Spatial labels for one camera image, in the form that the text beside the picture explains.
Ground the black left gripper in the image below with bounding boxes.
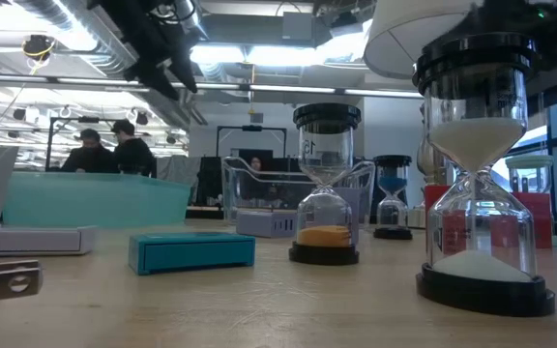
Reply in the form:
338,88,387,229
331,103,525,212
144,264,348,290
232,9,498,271
89,0,203,102

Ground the lavender wall charger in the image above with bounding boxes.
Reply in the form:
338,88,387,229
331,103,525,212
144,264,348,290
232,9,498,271
235,208,299,239

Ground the teal digital clock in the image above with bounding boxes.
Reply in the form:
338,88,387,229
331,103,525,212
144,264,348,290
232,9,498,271
128,231,256,276

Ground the white digital clock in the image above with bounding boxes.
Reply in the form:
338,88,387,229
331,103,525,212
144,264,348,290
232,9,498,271
0,223,97,257

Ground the blue sand hourglass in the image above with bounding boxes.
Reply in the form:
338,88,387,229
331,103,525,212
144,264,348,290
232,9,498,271
372,154,414,241

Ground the black disc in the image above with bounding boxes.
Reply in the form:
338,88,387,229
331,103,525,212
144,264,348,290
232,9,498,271
412,32,556,319

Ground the mint capped hourglass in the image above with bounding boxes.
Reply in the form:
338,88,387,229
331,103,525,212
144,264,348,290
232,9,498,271
504,154,557,195

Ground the red wall charger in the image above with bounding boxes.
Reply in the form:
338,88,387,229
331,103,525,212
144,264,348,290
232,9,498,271
488,191,554,250

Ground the grey cloth cover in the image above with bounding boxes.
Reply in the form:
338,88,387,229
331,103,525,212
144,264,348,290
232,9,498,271
156,155,202,194

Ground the black partition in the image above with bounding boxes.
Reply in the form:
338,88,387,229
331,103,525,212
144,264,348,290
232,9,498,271
195,155,226,207

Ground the ceiling light bar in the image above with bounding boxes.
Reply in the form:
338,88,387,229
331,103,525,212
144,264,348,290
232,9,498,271
0,72,425,101

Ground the grey ceiling box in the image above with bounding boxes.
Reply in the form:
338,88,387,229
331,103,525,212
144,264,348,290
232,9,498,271
281,10,314,41

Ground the clear plastic bin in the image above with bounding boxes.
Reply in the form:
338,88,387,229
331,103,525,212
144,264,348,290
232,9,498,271
220,155,377,228

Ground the teal translucent plastic bin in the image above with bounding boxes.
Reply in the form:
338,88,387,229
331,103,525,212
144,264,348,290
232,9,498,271
1,171,192,229

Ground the table lamp with white shade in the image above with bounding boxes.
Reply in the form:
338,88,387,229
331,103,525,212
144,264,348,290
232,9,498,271
363,0,485,231

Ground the silver ventilation duct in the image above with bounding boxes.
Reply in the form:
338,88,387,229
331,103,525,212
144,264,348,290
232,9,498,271
15,0,139,73

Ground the black rig frame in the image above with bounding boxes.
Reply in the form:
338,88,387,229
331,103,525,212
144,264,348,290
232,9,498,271
216,124,288,159
44,115,115,173

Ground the ceiling device with yellow cable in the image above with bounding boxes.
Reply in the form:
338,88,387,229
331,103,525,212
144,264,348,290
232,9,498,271
20,33,57,62

